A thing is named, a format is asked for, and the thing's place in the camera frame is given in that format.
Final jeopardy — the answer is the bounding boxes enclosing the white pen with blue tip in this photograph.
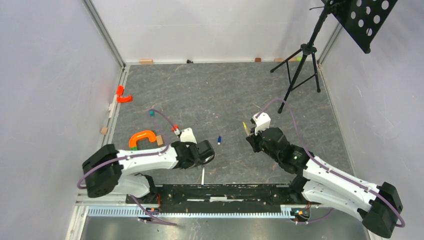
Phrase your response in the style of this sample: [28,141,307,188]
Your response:
[201,167,206,186]

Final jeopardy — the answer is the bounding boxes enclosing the yellow highlighter pen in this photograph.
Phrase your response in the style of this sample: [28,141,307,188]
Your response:
[242,122,251,136]

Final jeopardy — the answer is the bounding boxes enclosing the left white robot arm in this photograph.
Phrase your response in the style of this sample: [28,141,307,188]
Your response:
[77,140,215,204]

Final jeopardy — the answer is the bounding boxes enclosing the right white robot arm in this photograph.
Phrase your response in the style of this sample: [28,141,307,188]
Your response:
[246,127,403,239]

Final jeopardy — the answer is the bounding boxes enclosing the wooden block near arch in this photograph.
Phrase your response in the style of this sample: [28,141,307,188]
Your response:
[156,135,164,146]

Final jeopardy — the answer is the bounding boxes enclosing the orange U-shaped block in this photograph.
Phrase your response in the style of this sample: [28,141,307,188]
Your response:
[128,130,157,151]

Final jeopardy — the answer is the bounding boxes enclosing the red L-shaped block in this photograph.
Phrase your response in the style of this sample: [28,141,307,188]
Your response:
[116,95,133,103]

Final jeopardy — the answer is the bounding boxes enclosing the small wooden block left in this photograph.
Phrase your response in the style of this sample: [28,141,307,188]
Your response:
[100,127,109,136]

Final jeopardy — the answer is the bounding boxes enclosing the red block upright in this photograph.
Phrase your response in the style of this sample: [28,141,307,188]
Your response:
[115,85,124,96]

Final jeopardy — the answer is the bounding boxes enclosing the black music stand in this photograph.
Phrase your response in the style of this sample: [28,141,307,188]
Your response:
[270,0,398,114]

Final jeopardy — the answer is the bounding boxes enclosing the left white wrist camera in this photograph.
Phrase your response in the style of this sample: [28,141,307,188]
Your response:
[179,127,198,144]

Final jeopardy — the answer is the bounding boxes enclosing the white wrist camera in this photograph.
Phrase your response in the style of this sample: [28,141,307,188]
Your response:
[179,127,198,144]
[250,112,271,135]

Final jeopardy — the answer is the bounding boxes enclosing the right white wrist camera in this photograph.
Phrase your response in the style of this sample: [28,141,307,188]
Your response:
[250,112,271,135]

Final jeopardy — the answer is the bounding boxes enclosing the white cable duct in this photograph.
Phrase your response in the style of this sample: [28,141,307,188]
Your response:
[87,206,295,219]

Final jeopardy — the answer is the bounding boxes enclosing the wooden block at wall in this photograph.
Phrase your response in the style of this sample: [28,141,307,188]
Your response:
[139,59,154,65]

